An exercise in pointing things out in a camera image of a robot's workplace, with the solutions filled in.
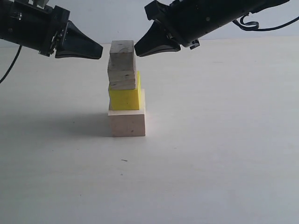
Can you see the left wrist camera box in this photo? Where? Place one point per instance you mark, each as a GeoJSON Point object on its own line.
{"type": "Point", "coordinates": [39, 3]}

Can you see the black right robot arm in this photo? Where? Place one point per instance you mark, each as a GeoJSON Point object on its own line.
{"type": "Point", "coordinates": [183, 22]}

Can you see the small wooden cube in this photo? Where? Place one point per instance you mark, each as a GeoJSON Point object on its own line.
{"type": "Point", "coordinates": [122, 55]}

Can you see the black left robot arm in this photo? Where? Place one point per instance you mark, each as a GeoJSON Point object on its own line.
{"type": "Point", "coordinates": [36, 25]}

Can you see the large light wooden cube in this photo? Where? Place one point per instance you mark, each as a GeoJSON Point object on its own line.
{"type": "Point", "coordinates": [128, 123]}

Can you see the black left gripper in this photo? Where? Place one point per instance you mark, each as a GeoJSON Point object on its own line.
{"type": "Point", "coordinates": [76, 43]}

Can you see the yellow cube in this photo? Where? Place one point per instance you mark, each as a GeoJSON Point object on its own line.
{"type": "Point", "coordinates": [121, 100]}

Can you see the medium layered wooden cube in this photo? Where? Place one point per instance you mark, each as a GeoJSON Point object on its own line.
{"type": "Point", "coordinates": [121, 77]}

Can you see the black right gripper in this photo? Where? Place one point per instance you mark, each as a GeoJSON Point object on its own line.
{"type": "Point", "coordinates": [164, 35]}

